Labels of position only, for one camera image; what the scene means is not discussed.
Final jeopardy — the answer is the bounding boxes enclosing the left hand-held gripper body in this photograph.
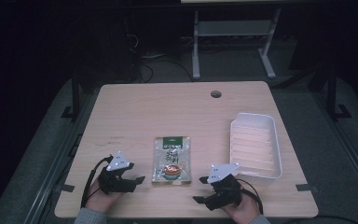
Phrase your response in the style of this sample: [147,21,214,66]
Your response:
[97,150,137,195]

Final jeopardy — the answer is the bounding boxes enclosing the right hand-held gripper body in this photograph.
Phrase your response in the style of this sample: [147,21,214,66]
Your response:
[205,162,242,212]

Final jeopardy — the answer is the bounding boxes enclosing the clear seasoning packet green label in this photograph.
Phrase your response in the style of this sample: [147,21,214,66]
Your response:
[151,135,193,187]

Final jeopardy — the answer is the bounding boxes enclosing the white plastic tray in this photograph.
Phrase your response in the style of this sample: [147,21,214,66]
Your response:
[229,112,283,189]

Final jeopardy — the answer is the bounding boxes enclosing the person's right hand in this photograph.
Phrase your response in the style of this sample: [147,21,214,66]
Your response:
[222,192,261,224]

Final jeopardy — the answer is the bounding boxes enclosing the person's left hand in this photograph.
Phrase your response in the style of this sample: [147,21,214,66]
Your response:
[85,180,122,214]

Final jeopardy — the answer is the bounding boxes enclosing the black metal stand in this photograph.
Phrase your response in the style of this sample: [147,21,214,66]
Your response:
[325,60,352,121]
[60,76,82,122]

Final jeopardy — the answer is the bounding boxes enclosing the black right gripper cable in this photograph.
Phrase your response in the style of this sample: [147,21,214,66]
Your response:
[236,178,265,216]

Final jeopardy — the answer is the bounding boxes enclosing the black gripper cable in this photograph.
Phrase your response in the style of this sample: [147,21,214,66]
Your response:
[236,178,265,216]
[80,155,115,209]

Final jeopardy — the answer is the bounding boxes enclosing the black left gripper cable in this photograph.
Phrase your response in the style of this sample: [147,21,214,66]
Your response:
[80,155,115,209]

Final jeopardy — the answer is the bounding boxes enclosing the black floor cables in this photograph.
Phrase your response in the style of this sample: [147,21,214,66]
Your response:
[123,29,194,84]

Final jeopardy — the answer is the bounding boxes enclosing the white metal frame table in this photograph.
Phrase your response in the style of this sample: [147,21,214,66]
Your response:
[180,0,282,80]

